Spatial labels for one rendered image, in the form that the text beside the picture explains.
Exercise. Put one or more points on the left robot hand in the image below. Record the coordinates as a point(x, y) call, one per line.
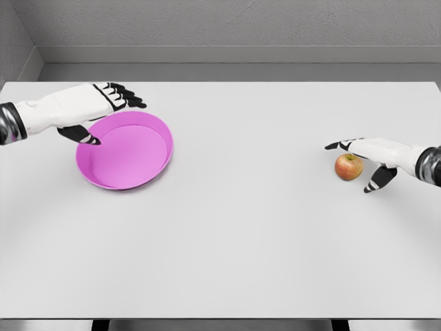
point(86, 103)

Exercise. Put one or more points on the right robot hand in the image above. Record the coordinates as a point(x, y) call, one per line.
point(375, 150)

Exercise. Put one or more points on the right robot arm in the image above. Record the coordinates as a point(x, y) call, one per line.
point(423, 162)

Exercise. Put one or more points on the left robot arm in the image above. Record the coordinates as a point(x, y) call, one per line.
point(27, 113)

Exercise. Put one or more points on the red-yellow apple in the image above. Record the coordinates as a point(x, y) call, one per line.
point(348, 167)

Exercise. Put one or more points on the pink round plate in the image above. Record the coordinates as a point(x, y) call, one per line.
point(125, 151)

